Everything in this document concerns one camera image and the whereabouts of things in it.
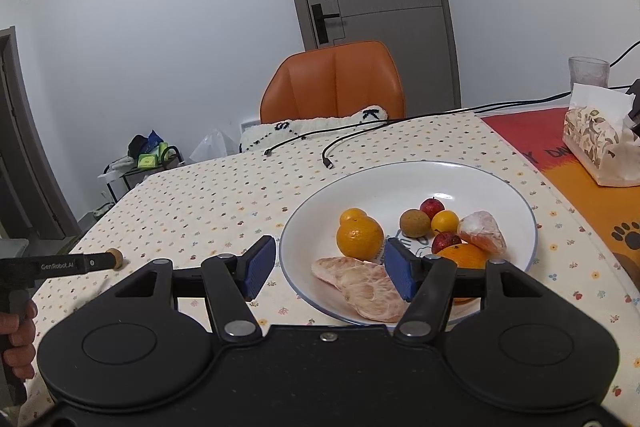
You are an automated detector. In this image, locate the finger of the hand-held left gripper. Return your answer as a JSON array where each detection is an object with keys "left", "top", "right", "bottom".
[{"left": 80, "top": 251, "right": 116, "bottom": 274}]

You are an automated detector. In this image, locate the red and orange table mat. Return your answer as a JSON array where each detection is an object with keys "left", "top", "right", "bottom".
[{"left": 481, "top": 102, "right": 640, "bottom": 289}]

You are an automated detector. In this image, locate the black bag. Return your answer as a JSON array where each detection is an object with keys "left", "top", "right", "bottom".
[{"left": 127, "top": 134, "right": 151, "bottom": 158}]

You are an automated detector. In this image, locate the white fluffy pillow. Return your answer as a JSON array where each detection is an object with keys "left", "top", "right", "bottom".
[{"left": 239, "top": 106, "right": 390, "bottom": 154}]

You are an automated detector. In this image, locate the small cluttered side table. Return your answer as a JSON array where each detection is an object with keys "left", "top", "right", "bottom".
[{"left": 97, "top": 146, "right": 184, "bottom": 208}]

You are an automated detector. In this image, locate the green packet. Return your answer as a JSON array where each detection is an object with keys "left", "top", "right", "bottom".
[{"left": 137, "top": 146, "right": 171, "bottom": 170}]

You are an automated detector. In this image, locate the white plastic bag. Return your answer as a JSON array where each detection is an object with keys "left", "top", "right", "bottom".
[{"left": 190, "top": 128, "right": 239, "bottom": 163}]

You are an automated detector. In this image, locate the peeled orange segment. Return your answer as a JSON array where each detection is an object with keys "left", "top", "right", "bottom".
[{"left": 457, "top": 210, "right": 507, "bottom": 256}]

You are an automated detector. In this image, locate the orange with green stem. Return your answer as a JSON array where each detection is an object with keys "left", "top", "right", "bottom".
[{"left": 336, "top": 216, "right": 385, "bottom": 259}]

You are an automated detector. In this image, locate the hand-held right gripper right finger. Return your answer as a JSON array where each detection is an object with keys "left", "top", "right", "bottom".
[{"left": 384, "top": 237, "right": 548, "bottom": 339}]

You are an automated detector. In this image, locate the clear drinking glass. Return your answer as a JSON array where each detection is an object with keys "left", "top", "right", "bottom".
[{"left": 567, "top": 56, "right": 611, "bottom": 90}]

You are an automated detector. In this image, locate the small round orange citrus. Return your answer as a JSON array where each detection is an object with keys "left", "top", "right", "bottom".
[{"left": 430, "top": 210, "right": 460, "bottom": 235}]

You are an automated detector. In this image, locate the person's left hand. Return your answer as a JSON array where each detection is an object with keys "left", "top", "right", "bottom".
[{"left": 0, "top": 299, "right": 39, "bottom": 381}]

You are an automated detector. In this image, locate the peeled pink pomelo piece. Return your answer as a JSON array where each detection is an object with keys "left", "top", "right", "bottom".
[{"left": 311, "top": 256, "right": 411, "bottom": 324}]

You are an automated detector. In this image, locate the patterned tissue box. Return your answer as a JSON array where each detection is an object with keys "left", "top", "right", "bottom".
[{"left": 563, "top": 83, "right": 640, "bottom": 188}]

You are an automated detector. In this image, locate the black door handle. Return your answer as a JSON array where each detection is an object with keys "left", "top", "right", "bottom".
[{"left": 311, "top": 3, "right": 342, "bottom": 44}]

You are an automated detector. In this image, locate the thin black charger cable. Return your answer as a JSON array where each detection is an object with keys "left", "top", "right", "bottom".
[{"left": 606, "top": 41, "right": 640, "bottom": 68}]

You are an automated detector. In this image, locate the dark side door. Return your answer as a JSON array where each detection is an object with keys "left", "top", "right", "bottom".
[{"left": 0, "top": 27, "right": 79, "bottom": 242}]

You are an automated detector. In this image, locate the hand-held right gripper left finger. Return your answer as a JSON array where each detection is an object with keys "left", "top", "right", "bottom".
[{"left": 114, "top": 235, "right": 277, "bottom": 340}]

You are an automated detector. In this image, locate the white round plate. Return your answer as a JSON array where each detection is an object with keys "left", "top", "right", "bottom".
[{"left": 278, "top": 160, "right": 539, "bottom": 327}]

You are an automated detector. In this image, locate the orange leather chair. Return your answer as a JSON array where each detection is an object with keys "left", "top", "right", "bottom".
[{"left": 260, "top": 40, "right": 406, "bottom": 126}]

